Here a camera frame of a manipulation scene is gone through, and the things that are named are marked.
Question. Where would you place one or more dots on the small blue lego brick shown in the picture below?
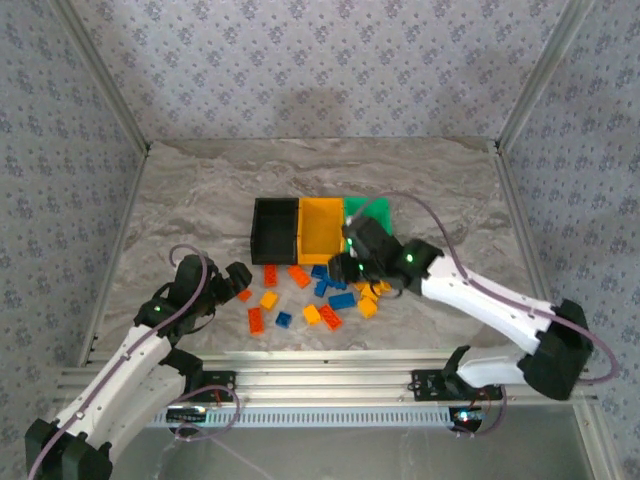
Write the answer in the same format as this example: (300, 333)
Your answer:
(283, 320)

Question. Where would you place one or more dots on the yellow plastic bin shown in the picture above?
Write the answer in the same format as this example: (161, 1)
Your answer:
(320, 225)

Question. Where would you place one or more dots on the small yellow lego brick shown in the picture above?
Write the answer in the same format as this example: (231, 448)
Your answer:
(360, 286)

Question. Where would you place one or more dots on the left circuit board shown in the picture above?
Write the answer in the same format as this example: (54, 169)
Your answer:
(187, 415)

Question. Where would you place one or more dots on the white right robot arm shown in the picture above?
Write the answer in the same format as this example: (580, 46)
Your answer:
(480, 300)

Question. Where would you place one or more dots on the aluminium side rail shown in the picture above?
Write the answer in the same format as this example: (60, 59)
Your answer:
(522, 225)
(117, 250)

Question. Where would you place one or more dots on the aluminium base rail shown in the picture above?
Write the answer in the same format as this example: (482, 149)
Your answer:
(325, 380)

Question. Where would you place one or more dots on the green plastic bin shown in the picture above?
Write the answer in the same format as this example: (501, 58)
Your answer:
(380, 210)

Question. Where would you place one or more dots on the circuit board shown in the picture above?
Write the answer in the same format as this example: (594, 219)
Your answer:
(187, 415)
(467, 416)

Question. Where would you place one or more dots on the black plastic bin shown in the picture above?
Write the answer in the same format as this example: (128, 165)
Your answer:
(275, 230)

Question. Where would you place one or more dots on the right circuit board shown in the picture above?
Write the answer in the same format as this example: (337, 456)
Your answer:
(467, 416)

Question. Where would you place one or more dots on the small orange lego brick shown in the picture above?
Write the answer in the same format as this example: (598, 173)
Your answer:
(244, 295)

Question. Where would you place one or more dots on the aluminium frame post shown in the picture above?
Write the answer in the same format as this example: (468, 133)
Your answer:
(105, 75)
(541, 75)

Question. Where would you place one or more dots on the long yellow lego brick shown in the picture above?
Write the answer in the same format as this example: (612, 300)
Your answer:
(367, 308)

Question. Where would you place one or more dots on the long blue lego brick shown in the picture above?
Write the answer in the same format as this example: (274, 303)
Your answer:
(342, 301)

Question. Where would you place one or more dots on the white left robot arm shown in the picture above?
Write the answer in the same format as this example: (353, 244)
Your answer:
(115, 380)

